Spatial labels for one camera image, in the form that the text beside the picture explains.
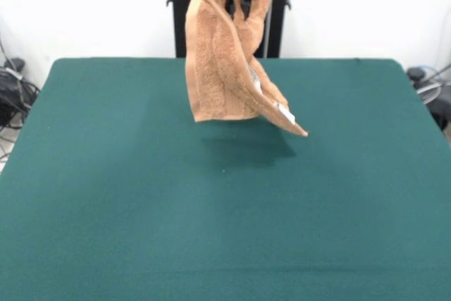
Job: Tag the dark green table cloth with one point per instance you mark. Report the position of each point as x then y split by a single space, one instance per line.
105 209

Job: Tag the tan terry towel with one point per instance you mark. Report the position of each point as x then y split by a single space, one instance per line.
218 79

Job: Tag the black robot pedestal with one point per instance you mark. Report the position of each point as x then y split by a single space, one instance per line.
179 15

